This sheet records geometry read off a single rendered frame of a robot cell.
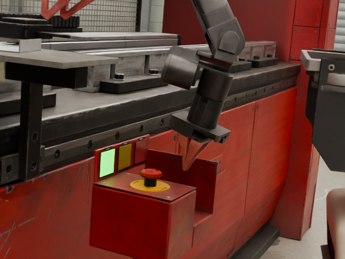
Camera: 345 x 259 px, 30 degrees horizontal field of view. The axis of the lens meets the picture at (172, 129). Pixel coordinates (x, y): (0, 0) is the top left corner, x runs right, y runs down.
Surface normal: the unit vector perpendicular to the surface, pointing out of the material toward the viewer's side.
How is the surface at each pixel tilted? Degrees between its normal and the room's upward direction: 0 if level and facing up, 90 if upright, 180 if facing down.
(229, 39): 77
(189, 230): 90
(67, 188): 90
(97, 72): 90
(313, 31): 90
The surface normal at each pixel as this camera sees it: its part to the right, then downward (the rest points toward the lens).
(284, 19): -0.41, 0.14
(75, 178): 0.91, 0.15
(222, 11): 0.07, -0.05
